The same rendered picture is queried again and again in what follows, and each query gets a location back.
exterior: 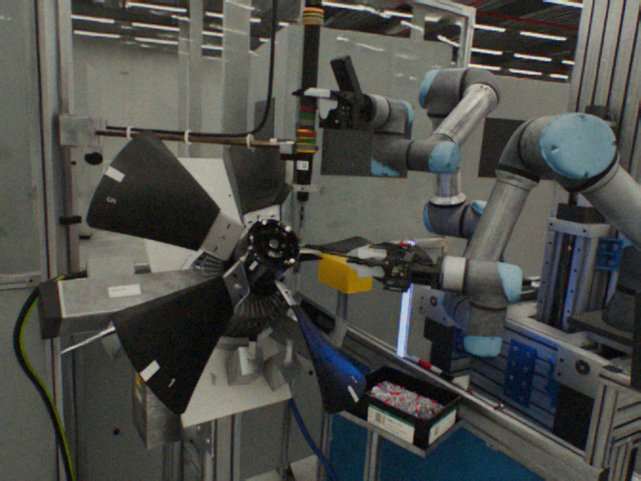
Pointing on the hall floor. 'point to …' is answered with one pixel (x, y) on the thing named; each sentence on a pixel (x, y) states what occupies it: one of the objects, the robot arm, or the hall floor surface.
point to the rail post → (322, 442)
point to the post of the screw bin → (373, 456)
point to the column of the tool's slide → (53, 240)
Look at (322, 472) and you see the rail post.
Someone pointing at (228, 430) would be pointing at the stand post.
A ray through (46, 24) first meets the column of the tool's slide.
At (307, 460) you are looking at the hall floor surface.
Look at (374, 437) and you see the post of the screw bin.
